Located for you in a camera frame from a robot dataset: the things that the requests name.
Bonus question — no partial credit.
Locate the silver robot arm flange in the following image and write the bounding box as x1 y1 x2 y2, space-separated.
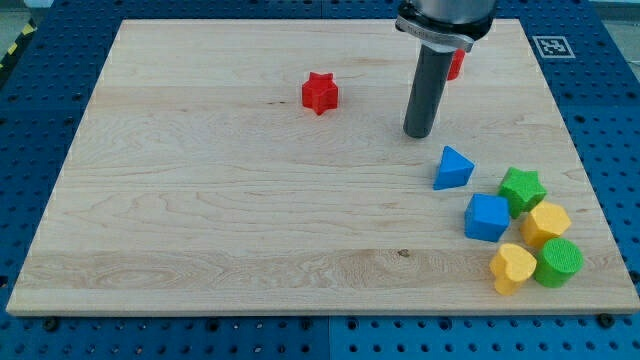
395 0 497 53

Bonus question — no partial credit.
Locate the blue triangle block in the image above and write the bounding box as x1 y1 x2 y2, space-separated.
433 146 475 190

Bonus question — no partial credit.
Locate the light wooden board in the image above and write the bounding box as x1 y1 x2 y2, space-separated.
7 19 639 317

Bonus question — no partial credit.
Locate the red star block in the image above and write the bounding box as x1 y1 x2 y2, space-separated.
301 72 339 115

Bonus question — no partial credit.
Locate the dark grey pusher cylinder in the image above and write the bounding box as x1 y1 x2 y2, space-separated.
403 45 454 139

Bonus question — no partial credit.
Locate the blue cube block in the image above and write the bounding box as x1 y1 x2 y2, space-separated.
464 193 510 243

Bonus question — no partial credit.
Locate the red block behind pusher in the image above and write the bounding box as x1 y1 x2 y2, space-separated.
447 49 466 81

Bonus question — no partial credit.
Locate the green star block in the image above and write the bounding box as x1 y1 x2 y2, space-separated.
498 167 547 219

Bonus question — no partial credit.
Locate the yellow heart block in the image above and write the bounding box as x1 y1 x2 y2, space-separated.
489 243 537 296

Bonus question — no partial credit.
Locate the yellow hexagon block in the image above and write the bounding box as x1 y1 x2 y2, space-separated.
520 201 572 249

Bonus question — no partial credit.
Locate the green cylinder block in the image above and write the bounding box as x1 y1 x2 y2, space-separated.
533 238 584 288

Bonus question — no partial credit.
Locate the white fiducial marker tag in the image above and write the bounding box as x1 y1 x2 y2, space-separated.
533 35 575 59

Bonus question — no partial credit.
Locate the black bolt left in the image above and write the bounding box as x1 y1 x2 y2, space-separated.
42 317 59 332

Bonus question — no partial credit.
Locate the black bolt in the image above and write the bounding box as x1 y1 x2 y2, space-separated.
596 313 616 329
42 317 59 332

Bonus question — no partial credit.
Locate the black bolt right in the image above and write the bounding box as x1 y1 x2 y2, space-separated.
596 313 616 329

